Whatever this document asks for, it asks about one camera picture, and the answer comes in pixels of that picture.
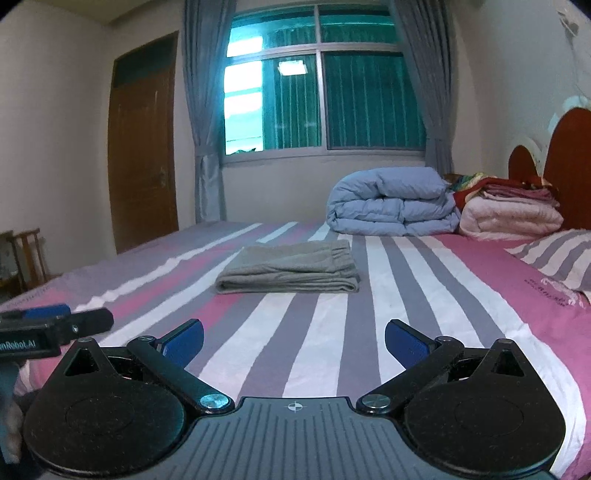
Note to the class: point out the striped pillow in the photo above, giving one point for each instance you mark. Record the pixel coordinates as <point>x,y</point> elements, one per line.
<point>558,256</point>

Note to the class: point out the brown wooden door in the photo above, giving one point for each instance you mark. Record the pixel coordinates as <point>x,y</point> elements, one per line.
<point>143,157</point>

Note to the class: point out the folded light blue comforter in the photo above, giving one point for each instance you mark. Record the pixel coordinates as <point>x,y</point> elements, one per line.
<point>392,203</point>

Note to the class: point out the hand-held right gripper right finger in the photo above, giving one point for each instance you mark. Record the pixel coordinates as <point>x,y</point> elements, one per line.
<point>406,344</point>

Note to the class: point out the folded pale pink blanket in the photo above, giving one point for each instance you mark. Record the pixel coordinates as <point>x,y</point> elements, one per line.
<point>512,219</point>

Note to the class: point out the wooden chair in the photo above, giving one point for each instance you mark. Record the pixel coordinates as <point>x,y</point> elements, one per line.
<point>27,258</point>

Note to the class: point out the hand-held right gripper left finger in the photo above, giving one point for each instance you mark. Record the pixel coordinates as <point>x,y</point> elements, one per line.
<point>185,344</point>

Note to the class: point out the folded red patterned blanket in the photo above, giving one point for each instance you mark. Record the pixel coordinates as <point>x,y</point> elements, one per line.
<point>503,190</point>

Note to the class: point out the grey blue curtain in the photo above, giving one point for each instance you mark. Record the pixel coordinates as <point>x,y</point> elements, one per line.
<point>205,115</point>
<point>429,92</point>

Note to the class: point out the brown wooden headboard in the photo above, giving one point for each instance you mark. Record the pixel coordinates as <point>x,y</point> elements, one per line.
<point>572,157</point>

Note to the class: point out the grey pants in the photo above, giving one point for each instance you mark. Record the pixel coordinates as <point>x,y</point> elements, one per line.
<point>291,270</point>

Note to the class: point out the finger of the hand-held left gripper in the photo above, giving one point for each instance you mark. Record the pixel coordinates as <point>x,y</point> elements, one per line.
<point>46,312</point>
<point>87,323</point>

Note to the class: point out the white wall fixture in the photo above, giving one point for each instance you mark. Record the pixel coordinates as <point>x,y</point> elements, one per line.
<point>569,22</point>

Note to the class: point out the pink grey striped bed sheet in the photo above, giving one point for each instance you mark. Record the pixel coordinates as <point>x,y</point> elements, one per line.
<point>461,295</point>

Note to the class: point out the window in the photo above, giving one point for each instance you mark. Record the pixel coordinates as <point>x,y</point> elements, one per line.
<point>360,101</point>

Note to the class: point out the person's left forearm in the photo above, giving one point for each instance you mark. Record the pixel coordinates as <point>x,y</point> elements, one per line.
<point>8,397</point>

